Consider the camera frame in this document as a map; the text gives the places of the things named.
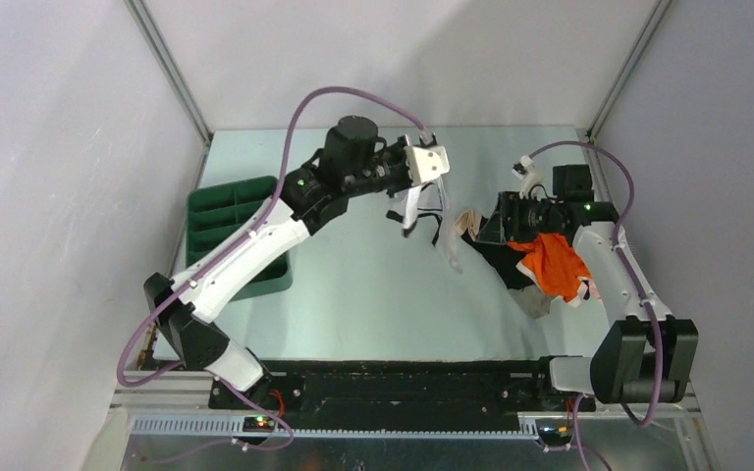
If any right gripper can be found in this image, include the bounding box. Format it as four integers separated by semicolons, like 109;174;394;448
475;190;563;244

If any white underwear black trim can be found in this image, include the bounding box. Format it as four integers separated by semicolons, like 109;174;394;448
386;177;463;274

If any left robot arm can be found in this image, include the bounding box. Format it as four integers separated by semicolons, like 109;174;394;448
144;116;412;409

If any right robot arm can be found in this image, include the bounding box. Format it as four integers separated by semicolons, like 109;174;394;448
468;156;699;410

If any black underwear beige waistband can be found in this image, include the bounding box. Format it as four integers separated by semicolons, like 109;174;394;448
455;209;537;289

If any orange underwear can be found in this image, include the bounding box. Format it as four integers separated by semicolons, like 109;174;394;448
507;233;593;304

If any grey underwear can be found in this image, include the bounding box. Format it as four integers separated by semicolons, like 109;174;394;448
509;286;553;319

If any pale pink underwear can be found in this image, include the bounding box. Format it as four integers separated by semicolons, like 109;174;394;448
565;277;603;307

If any green divided tray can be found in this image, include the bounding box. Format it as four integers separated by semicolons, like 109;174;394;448
186;175;294;302

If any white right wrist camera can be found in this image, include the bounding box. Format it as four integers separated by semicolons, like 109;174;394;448
512;155;543;198

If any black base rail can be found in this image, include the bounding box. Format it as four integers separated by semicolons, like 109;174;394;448
207;359;596;434

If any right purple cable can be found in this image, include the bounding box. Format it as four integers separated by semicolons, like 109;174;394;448
529;140;668;471

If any purple cable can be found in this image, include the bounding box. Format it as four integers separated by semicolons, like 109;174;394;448
529;140;668;471
116;85;432;456

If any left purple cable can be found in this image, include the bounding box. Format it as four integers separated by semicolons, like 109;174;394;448
116;85;432;456

